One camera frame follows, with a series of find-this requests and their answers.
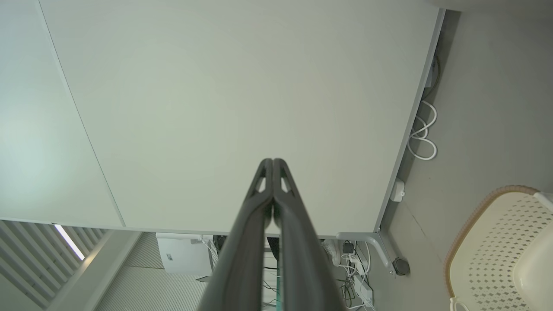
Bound clear plastic bag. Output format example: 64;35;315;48
322;240;344;266

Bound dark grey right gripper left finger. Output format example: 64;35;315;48
198;158;274;311

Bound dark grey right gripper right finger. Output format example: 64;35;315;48
273;158;346;311

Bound white box appliance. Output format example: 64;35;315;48
156;233;214;277

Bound black round caster foot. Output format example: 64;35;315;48
392;258;411;277

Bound white power strip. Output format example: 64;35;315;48
352;274;374;307

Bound cream laundry basket brown rim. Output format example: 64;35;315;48
445;186;553;311

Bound white looped cable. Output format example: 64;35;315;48
407;100;438;161

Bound white plug adapter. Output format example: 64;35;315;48
390;178;406;203

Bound ceiling light strip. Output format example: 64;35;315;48
54;225;86;261

